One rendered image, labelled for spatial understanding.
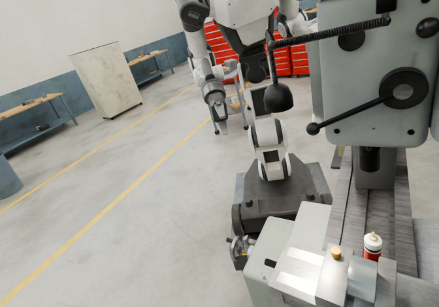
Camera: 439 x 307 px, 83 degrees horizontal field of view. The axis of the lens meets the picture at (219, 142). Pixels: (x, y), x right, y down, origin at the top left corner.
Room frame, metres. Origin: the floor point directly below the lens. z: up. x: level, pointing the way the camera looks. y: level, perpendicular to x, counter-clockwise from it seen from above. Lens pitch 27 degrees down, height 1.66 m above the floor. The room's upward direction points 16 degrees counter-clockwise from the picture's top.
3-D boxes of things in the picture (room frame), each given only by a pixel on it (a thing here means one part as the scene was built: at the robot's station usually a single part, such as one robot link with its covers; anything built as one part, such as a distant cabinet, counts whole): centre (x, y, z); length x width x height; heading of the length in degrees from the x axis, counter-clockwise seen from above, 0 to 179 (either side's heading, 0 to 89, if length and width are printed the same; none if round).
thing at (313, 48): (0.58, -0.28, 1.44); 0.04 x 0.04 x 0.21; 53
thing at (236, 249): (0.81, 0.03, 0.65); 0.16 x 0.12 x 0.12; 53
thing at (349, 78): (0.51, -0.37, 1.47); 0.21 x 0.19 x 0.32; 143
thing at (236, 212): (1.16, 0.02, 0.50); 0.20 x 0.05 x 0.20; 165
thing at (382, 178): (0.76, -0.54, 1.05); 0.22 x 0.12 x 0.20; 151
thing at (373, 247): (0.42, -0.32, 1.01); 0.04 x 0.04 x 0.11
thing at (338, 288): (0.36, -0.18, 1.04); 0.15 x 0.06 x 0.04; 140
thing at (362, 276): (0.32, -0.22, 1.07); 0.06 x 0.05 x 0.06; 140
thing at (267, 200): (1.33, -0.30, 0.59); 0.64 x 0.52 x 0.33; 165
